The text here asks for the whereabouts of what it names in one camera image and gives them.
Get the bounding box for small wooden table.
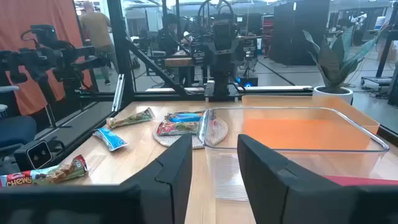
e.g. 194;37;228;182
164;55;196;88

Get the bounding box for blue office chair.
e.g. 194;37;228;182
0;85;38;150

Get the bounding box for black camera rig on tripod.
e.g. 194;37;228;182
0;24;105;128

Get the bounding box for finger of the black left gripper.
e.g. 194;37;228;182
203;40;217;63
229;39;243;62

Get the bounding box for black equipment stand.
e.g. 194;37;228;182
360;2;398;88

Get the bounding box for white plant pot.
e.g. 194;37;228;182
312;85;354;106

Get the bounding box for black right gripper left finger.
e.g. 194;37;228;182
0;133;193;224

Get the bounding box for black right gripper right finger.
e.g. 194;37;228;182
237;134;398;224

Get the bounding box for orange curtain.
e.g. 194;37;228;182
0;0;94;116

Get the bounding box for black table-level camera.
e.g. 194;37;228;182
13;139;53;172

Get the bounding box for green potted plant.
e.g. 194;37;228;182
302;26;388;90

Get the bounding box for red plastic tray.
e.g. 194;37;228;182
323;175;398;187

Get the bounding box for chewy granola bar red ends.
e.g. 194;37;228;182
0;154;89;188

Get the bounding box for blue and orange granola bar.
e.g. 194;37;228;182
164;111;205;123

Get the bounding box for black partition cabinet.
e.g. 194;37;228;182
269;0;331;67

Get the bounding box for standing person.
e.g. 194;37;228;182
79;0;119;86

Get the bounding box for seated person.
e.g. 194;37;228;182
156;13;190;56

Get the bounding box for red and green granola bar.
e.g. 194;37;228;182
156;120;200;137

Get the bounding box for long light blue granola bar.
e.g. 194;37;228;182
92;126;129;152

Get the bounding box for clear plastic container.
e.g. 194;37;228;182
198;107;391;202

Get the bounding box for green and brown granola bar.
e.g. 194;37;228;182
106;107;155;130

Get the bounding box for black computer tower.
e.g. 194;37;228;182
235;73;259;88

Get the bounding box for silver aluminium bracket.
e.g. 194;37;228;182
111;73;126;112

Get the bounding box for black aluminium table frame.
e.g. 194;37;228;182
29;0;398;166

